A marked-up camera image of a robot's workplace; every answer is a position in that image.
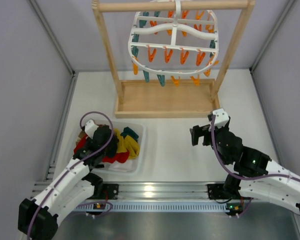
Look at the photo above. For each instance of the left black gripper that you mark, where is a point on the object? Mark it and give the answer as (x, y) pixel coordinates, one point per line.
(100, 135)

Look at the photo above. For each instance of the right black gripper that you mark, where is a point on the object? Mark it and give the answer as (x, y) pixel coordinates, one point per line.
(206, 135)

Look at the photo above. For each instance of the mustard sock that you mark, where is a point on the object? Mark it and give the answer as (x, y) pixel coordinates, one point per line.
(121, 147)
(132, 146)

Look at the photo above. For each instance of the teal sock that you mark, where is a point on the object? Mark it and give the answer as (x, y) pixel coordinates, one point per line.
(127, 131)

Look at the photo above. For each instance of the white round clip hanger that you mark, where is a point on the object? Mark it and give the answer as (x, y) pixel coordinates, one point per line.
(173, 37)

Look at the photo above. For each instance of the dark navy sock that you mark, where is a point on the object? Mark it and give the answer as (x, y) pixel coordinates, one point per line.
(112, 147)

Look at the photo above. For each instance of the red sock with white pattern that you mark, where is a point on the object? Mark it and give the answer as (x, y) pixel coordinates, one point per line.
(121, 158)

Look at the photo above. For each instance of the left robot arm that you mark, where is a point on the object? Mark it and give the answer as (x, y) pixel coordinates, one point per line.
(40, 217)

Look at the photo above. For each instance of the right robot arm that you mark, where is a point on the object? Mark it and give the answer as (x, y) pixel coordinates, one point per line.
(251, 174)

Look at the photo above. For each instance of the wooden hanger stand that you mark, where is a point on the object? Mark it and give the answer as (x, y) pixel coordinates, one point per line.
(168, 96)

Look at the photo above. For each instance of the brown striped sock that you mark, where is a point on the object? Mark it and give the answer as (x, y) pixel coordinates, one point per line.
(80, 136)

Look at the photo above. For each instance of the white sock in basket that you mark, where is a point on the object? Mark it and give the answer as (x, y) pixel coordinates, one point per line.
(127, 167)

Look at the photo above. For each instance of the white plastic basket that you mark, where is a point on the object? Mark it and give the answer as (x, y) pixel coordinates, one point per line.
(140, 155)

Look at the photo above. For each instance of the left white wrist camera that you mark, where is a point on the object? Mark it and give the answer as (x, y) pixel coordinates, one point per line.
(90, 126)

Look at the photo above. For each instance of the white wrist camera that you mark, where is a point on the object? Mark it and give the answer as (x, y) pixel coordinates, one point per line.
(221, 117)
(90, 126)

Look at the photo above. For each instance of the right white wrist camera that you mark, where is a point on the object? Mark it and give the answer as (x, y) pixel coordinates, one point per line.
(221, 117)

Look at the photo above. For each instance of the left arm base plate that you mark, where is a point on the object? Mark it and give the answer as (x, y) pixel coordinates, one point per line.
(109, 191)

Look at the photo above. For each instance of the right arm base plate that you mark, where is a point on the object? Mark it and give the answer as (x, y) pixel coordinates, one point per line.
(216, 191)

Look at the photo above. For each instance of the aluminium rail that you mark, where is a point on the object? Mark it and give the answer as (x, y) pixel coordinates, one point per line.
(164, 197)

